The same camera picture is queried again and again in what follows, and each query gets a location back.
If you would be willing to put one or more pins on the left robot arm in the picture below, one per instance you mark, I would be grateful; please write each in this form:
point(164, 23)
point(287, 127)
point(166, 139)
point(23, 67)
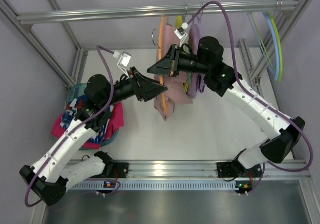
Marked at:
point(50, 178)

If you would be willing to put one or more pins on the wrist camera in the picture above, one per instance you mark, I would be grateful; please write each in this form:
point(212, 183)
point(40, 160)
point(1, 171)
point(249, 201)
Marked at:
point(123, 60)
point(181, 33)

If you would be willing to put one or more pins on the orange hanger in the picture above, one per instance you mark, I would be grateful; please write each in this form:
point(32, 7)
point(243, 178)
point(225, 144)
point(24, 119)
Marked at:
point(159, 55)

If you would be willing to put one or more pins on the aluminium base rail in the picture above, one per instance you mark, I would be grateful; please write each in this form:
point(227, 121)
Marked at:
point(196, 170)

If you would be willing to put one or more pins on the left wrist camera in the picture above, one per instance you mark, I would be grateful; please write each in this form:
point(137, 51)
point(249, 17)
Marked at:
point(123, 60)

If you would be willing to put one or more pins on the left frame post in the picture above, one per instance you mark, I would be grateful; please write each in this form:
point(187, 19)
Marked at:
point(11, 13)

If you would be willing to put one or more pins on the frame post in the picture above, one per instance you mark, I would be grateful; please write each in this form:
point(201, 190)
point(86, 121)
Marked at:
point(286, 20)
point(11, 13)

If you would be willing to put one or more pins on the yellow trousers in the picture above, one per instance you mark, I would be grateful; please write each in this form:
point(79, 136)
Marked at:
point(178, 23)

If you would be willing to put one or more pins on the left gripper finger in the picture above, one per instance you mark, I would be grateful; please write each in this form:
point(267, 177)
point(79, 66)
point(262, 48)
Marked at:
point(145, 83)
point(151, 94)

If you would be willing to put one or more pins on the purple hanger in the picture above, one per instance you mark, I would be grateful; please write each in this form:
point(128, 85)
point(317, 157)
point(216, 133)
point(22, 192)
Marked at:
point(199, 22)

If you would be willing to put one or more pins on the pink trousers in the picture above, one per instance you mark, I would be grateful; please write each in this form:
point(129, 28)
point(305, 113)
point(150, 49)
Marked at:
point(175, 93)

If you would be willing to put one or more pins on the light blue empty hanger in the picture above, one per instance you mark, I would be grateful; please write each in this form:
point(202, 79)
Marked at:
point(276, 41)

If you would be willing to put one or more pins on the magenta garment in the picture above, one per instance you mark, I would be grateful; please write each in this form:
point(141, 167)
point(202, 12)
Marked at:
point(109, 131)

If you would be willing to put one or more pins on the blue patterned garment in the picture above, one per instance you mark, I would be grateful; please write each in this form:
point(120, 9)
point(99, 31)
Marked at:
point(72, 108)

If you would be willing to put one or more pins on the purple trousers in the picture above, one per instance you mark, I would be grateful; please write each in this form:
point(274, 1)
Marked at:
point(197, 79)

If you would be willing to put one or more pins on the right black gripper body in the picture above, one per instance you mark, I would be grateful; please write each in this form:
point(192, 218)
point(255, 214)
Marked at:
point(175, 60)

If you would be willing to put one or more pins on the teal laundry basket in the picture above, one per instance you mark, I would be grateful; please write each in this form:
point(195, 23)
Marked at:
point(75, 91)

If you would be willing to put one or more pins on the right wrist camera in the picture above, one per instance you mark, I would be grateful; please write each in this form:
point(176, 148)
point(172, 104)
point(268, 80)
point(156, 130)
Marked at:
point(181, 33)

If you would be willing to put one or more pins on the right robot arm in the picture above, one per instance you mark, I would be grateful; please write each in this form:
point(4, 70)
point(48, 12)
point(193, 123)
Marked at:
point(283, 132)

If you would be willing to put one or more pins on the grey slotted cable duct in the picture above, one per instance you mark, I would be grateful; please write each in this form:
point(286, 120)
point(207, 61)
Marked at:
point(163, 185)

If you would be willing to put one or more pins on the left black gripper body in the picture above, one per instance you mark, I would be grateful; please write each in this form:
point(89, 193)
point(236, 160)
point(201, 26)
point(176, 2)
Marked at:
point(137, 84)

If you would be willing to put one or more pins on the right frame post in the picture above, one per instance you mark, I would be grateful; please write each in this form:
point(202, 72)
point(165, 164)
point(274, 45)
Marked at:
point(286, 20)

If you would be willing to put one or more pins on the aluminium hanging rail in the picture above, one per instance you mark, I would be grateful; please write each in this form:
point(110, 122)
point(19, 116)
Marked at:
point(61, 16)

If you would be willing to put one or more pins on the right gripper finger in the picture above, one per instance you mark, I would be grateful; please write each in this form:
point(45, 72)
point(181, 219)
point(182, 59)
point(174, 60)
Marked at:
point(160, 69)
point(168, 57)

